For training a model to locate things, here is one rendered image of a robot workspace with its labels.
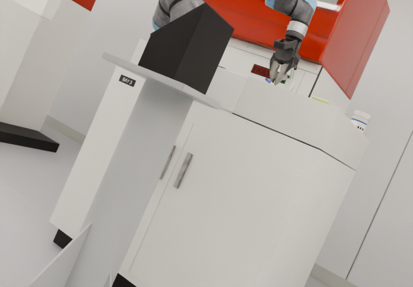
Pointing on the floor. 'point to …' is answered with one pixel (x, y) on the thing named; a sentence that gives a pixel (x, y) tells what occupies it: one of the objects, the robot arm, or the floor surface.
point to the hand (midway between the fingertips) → (273, 81)
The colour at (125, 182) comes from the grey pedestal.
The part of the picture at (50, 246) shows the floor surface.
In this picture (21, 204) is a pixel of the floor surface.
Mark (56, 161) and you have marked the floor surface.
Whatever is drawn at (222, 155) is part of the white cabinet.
